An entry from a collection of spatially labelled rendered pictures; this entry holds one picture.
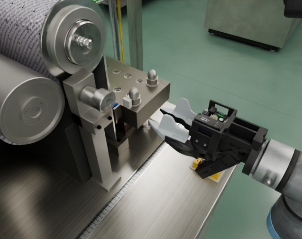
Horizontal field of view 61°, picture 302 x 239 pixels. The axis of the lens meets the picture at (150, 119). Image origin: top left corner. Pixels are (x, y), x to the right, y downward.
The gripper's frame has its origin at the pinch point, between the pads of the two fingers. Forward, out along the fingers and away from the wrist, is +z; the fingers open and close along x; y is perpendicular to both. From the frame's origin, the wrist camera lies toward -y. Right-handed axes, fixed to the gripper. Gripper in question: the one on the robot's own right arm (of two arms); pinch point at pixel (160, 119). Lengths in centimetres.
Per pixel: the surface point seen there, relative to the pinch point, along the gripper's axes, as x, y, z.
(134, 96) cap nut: -6.2, -3.2, 11.5
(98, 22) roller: 1.5, 18.0, 12.5
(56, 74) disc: 11.8, 12.3, 13.5
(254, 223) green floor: -56, -109, -32
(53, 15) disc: 9.5, 21.5, 13.6
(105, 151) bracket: 8.6, -8.0, 8.8
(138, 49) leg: -72, -35, 62
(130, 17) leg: -71, -17, 65
